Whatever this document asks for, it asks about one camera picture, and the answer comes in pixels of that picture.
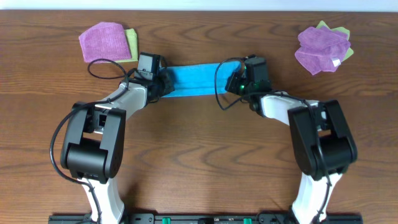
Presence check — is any blue microfiber cloth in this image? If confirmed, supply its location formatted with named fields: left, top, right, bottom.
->
left=164, top=61, right=241, bottom=98

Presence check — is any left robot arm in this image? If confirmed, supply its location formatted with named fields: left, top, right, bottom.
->
left=60, top=69, right=175, bottom=223

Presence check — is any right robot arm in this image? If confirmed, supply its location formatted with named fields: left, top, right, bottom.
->
left=237, top=55, right=358, bottom=223

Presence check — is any folded green cloth left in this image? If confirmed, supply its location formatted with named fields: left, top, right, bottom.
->
left=116, top=29, right=139, bottom=63

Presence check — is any folded purple cloth left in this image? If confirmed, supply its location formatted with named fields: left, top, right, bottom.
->
left=79, top=22, right=131, bottom=63

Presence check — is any crumpled purple cloth right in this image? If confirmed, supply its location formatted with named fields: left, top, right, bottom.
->
left=295, top=26, right=351, bottom=75

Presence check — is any green cloth right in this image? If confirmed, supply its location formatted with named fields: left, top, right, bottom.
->
left=316, top=21, right=354, bottom=60

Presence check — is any black mounting rail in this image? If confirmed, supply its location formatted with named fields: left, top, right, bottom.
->
left=48, top=213, right=363, bottom=224

